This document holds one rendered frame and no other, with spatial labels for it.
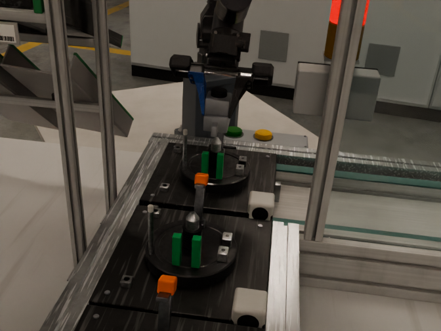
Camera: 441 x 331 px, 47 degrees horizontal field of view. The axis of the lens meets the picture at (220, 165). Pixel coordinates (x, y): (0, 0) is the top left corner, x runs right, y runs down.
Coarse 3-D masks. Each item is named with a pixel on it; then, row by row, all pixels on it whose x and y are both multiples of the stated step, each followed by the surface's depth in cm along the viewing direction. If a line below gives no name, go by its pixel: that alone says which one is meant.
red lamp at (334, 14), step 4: (332, 0) 70; (336, 0) 69; (340, 0) 68; (332, 4) 70; (336, 4) 69; (340, 4) 69; (332, 8) 70; (336, 8) 69; (332, 12) 70; (336, 12) 70; (332, 16) 70; (336, 16) 70; (332, 20) 71; (336, 20) 70
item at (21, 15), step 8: (0, 8) 67; (8, 8) 68; (0, 16) 68; (8, 16) 67; (16, 16) 67; (24, 16) 67; (32, 16) 67; (40, 16) 67; (24, 32) 87; (32, 32) 87; (24, 40) 87; (32, 40) 87; (40, 40) 86; (72, 40) 86; (80, 40) 86; (88, 40) 85
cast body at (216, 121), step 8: (216, 88) 92; (208, 96) 91; (216, 96) 90; (224, 96) 91; (208, 104) 90; (216, 104) 90; (224, 104) 90; (208, 112) 91; (216, 112) 91; (224, 112) 90; (208, 120) 91; (216, 120) 91; (224, 120) 91; (208, 128) 92; (216, 128) 89; (224, 128) 91; (216, 136) 90
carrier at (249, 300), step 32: (128, 224) 84; (160, 224) 85; (192, 224) 74; (224, 224) 86; (256, 224) 86; (128, 256) 77; (160, 256) 74; (192, 256) 71; (224, 256) 73; (256, 256) 78; (96, 288) 71; (128, 288) 71; (192, 288) 72; (224, 288) 72; (256, 288) 72; (224, 320) 67; (256, 320) 66
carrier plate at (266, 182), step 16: (176, 144) 110; (192, 144) 111; (160, 160) 104; (176, 160) 104; (256, 160) 106; (272, 160) 106; (160, 176) 98; (176, 176) 99; (256, 176) 100; (272, 176) 101; (144, 192) 93; (160, 192) 93; (176, 192) 93; (192, 192) 94; (240, 192) 95; (272, 192) 95; (176, 208) 90; (192, 208) 90; (208, 208) 90; (224, 208) 90; (240, 208) 90
